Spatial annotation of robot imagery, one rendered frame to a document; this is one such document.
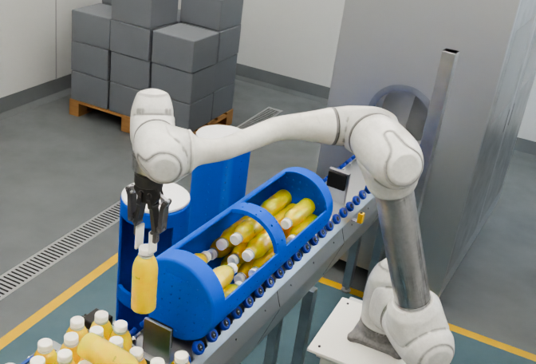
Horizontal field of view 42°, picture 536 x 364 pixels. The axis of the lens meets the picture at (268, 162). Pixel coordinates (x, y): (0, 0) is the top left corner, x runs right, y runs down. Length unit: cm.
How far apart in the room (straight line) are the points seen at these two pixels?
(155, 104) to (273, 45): 584
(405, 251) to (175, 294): 74
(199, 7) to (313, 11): 170
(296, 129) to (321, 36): 548
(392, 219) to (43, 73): 519
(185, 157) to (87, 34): 458
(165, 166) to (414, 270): 75
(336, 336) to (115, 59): 408
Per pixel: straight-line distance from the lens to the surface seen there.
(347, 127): 182
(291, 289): 273
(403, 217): 181
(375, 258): 412
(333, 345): 227
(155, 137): 156
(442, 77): 306
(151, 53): 577
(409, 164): 168
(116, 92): 604
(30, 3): 639
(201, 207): 357
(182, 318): 223
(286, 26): 738
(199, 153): 159
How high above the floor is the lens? 241
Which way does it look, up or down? 25 degrees down
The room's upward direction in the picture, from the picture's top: 8 degrees clockwise
